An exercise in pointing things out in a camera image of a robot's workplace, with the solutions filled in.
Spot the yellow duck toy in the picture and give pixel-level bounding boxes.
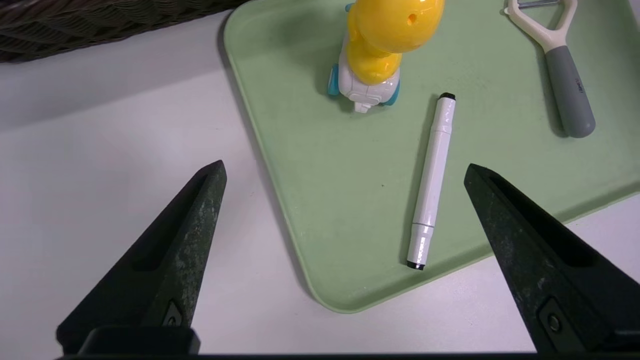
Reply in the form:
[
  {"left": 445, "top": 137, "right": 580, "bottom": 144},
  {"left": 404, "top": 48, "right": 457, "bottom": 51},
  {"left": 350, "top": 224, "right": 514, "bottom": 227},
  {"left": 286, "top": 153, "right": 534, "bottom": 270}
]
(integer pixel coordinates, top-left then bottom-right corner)
[{"left": 327, "top": 0, "right": 446, "bottom": 114}]

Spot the white peeler with grey handle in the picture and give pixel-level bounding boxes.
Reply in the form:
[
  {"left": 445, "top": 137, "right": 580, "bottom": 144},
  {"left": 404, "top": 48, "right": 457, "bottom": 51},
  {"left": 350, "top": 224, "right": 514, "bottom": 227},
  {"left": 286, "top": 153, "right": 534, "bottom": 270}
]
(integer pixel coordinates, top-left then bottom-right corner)
[{"left": 504, "top": 0, "right": 597, "bottom": 139}]

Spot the light green plastic tray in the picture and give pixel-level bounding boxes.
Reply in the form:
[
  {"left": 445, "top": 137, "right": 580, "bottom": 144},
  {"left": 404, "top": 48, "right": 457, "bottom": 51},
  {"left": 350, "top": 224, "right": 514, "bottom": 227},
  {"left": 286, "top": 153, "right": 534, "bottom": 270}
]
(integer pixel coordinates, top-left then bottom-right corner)
[{"left": 223, "top": 0, "right": 640, "bottom": 314}]

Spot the dark brown wicker basket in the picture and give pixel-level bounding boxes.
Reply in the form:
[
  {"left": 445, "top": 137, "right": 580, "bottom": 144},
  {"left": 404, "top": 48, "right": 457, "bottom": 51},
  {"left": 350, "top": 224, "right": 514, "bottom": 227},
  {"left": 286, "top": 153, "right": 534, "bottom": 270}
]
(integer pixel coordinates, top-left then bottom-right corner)
[{"left": 0, "top": 0, "right": 251, "bottom": 63}]

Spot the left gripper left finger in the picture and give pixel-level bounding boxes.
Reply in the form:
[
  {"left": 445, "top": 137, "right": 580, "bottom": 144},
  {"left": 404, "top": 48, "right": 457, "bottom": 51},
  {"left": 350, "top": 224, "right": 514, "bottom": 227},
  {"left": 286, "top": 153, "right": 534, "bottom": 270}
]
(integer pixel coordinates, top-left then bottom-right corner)
[{"left": 56, "top": 160, "right": 228, "bottom": 353}]

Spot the white marker pen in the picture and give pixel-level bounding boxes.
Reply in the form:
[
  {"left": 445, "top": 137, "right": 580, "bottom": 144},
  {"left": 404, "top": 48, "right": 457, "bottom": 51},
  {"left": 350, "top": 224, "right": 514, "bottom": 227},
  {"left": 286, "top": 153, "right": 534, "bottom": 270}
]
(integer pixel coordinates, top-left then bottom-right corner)
[{"left": 406, "top": 92, "right": 457, "bottom": 271}]

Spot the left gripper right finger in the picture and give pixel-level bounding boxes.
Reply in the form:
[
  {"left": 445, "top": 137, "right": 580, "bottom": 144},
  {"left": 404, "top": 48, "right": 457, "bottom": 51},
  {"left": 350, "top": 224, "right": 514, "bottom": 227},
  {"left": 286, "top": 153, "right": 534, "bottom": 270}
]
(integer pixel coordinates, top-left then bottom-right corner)
[{"left": 463, "top": 163, "right": 640, "bottom": 353}]

